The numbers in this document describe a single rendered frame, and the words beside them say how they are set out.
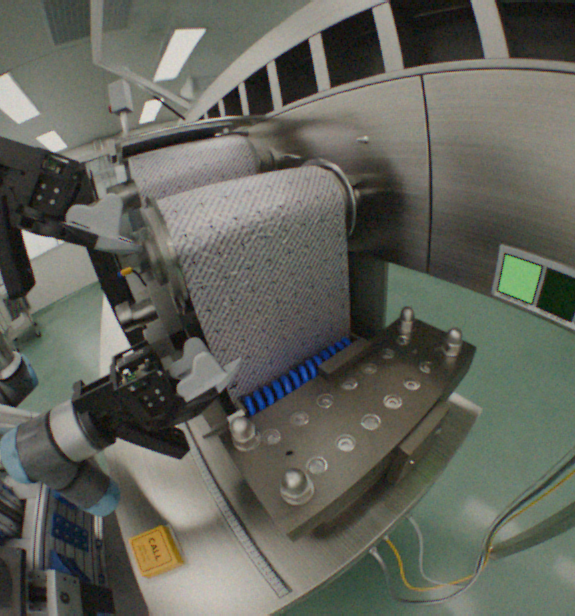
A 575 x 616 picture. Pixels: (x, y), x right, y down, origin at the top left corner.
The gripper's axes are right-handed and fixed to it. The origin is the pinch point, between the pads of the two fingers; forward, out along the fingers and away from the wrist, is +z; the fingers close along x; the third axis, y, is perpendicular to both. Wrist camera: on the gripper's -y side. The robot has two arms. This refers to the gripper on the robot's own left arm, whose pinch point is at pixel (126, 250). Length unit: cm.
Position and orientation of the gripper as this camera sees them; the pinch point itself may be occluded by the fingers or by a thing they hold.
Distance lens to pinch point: 32.9
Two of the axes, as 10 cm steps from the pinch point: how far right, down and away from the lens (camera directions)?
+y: 4.0, -9.1, -1.1
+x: -5.7, -3.5, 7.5
